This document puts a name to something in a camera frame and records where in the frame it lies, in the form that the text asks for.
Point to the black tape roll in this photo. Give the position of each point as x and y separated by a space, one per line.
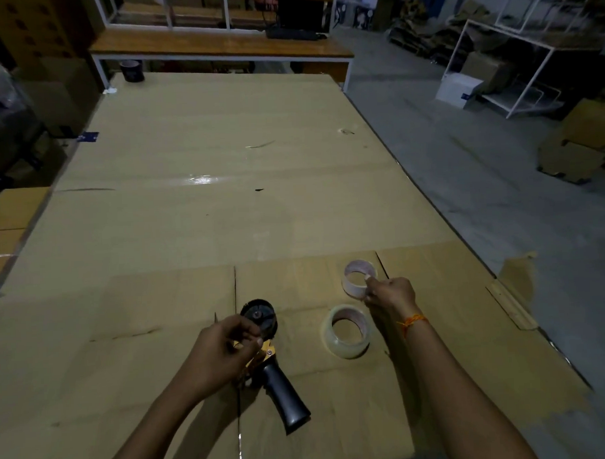
131 70

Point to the clear packing tape roll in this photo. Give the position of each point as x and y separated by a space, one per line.
348 331

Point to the person's left thumb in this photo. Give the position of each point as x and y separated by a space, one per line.
251 345

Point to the flat cardboard stack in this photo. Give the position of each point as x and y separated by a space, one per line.
8 229

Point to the person's left forearm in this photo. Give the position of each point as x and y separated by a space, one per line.
156 430

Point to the person's left hand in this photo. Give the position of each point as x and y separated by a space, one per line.
218 356

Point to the black computer monitor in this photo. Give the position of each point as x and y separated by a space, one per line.
300 11

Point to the orange thread wristband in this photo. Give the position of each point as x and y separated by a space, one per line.
411 322

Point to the white metal shelving rack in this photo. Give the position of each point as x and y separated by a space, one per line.
519 50

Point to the person's right fingers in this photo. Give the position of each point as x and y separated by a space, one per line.
376 291

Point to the black tape dispenser gun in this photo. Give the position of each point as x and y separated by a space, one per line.
275 366

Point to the white tape core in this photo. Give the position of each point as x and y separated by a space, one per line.
356 279

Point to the white cardboard box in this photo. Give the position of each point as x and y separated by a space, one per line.
458 90

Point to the flattened cardboard pieces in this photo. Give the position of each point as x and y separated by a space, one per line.
579 143

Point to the person's right forearm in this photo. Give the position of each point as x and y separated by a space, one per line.
457 395

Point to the blue card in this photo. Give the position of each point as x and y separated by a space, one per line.
88 137

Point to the person's right hand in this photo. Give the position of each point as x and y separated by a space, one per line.
391 297

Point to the wooden bench with white frame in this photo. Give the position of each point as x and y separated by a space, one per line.
217 46

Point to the large flattened cardboard sheet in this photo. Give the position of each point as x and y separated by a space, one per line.
224 269

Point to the plastic wrapped bundle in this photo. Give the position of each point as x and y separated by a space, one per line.
4 118

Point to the brown cardboard box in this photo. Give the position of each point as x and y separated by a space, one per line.
487 70

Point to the stack of cardboard boxes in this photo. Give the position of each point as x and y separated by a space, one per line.
39 62

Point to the black keyboard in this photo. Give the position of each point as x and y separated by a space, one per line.
291 34

